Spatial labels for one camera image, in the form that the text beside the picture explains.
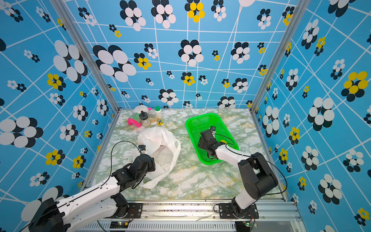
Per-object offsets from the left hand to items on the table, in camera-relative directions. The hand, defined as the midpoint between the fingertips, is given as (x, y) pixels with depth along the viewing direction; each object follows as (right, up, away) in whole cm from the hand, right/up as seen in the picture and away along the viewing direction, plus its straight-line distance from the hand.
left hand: (156, 158), depth 84 cm
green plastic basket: (+25, +19, +24) cm, 39 cm away
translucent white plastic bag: (+3, +4, +12) cm, 13 cm away
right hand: (+31, +9, +10) cm, 34 cm away
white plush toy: (-20, +32, +28) cm, 47 cm away
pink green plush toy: (-21, +23, +22) cm, 38 cm away
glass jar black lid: (-14, +22, +24) cm, 35 cm away
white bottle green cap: (-4, +28, +26) cm, 39 cm away
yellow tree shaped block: (-3, +21, +27) cm, 34 cm away
